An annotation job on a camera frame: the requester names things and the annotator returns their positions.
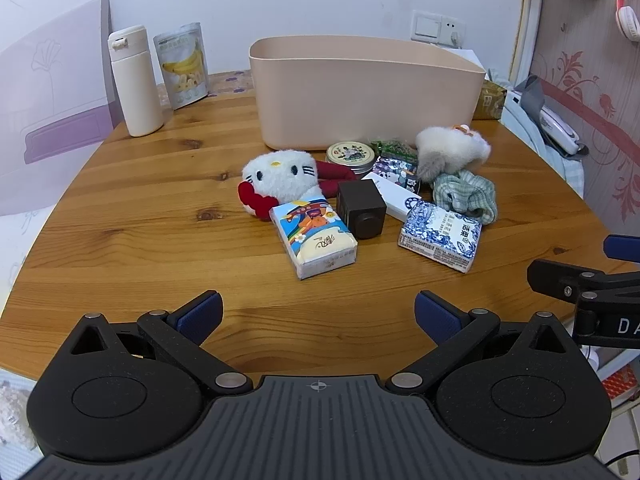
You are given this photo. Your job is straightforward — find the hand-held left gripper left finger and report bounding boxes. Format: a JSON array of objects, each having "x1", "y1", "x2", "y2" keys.
[{"x1": 62, "y1": 290, "x2": 253, "y2": 395}]

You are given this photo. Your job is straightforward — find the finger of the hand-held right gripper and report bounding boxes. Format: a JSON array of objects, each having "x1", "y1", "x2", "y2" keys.
[
  {"x1": 603, "y1": 234, "x2": 640, "y2": 261},
  {"x1": 527, "y1": 259, "x2": 640, "y2": 307}
]

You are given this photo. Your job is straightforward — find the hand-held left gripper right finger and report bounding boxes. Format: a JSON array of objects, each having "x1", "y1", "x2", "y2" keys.
[{"x1": 387, "y1": 290, "x2": 581, "y2": 395}]

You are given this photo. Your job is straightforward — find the green checked cloth scrunchie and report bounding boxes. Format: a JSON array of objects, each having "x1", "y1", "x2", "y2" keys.
[{"x1": 432, "y1": 170, "x2": 498, "y2": 225}]

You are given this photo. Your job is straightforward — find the white box with blue print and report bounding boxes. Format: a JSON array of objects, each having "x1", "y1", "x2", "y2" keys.
[{"x1": 361, "y1": 172, "x2": 423, "y2": 223}]

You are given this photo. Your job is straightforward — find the dark brown cube box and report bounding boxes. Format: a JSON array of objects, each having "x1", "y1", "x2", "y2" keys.
[{"x1": 336, "y1": 179, "x2": 387, "y2": 240}]

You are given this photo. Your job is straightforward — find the fluffy white grey plush toy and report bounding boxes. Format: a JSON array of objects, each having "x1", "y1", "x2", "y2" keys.
[{"x1": 415, "y1": 124, "x2": 492, "y2": 182}]

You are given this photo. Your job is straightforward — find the round illustrated metal tin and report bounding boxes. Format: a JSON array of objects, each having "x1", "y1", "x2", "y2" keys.
[{"x1": 326, "y1": 141, "x2": 377, "y2": 174}]

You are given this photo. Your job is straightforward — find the beige plastic storage bin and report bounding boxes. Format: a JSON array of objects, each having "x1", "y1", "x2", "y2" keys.
[{"x1": 249, "y1": 36, "x2": 487, "y2": 152}]

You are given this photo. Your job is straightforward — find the orange patterned box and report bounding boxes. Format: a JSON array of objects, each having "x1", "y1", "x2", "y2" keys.
[{"x1": 601, "y1": 366, "x2": 639, "y2": 402}]

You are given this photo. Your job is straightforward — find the blue white floral tissue pack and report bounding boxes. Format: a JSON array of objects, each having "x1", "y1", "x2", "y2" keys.
[{"x1": 398, "y1": 200, "x2": 483, "y2": 273}]

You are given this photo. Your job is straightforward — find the colourful cartoon tissue pack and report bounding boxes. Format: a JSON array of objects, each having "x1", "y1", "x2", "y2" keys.
[{"x1": 269, "y1": 197, "x2": 359, "y2": 281}]

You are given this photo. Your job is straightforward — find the purple patterned snack packet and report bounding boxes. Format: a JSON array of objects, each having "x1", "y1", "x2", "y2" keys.
[{"x1": 372, "y1": 154, "x2": 421, "y2": 193}]

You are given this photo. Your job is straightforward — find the light blue checked bedding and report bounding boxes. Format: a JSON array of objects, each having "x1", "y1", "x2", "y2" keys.
[{"x1": 500, "y1": 82, "x2": 586, "y2": 198}]

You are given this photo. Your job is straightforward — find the white cat plush toy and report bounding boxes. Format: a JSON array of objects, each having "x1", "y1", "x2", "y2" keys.
[{"x1": 237, "y1": 147, "x2": 358, "y2": 221}]

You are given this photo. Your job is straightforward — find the dark green tea packet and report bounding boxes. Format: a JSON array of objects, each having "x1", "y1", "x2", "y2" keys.
[{"x1": 370, "y1": 139, "x2": 418, "y2": 159}]

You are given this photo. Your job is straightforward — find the gold green packet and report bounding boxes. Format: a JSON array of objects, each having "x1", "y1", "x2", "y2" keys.
[{"x1": 472, "y1": 80, "x2": 508, "y2": 121}]

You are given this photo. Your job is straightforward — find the white printed bedsheet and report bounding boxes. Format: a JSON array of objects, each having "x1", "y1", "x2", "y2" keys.
[{"x1": 0, "y1": 205, "x2": 63, "y2": 461}]

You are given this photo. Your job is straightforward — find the red white headphones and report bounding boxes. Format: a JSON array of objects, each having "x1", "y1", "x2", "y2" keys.
[{"x1": 614, "y1": 0, "x2": 640, "y2": 42}]

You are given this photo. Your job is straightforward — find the white paper sheet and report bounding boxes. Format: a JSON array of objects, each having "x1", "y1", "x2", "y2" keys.
[{"x1": 440, "y1": 48, "x2": 487, "y2": 75}]

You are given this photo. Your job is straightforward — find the cream thermos bottle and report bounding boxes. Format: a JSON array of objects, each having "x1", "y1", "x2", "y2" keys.
[{"x1": 108, "y1": 25, "x2": 165, "y2": 137}]

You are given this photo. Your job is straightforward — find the silver banana chips pouch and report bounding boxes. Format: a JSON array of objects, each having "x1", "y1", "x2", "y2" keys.
[{"x1": 153, "y1": 22, "x2": 209, "y2": 110}]

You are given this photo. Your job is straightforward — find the pink white large board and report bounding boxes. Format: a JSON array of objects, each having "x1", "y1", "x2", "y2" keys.
[{"x1": 0, "y1": 0, "x2": 126, "y2": 216}]

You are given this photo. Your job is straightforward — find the grey strap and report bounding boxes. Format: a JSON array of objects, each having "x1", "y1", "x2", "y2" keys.
[{"x1": 519, "y1": 75, "x2": 547, "y2": 117}]

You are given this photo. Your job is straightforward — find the white door frame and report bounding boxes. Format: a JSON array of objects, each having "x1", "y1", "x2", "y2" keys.
[{"x1": 509, "y1": 0, "x2": 544, "y2": 87}]

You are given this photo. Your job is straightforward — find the white wall switch socket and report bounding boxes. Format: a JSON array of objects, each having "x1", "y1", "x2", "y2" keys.
[{"x1": 411, "y1": 9, "x2": 466, "y2": 49}]

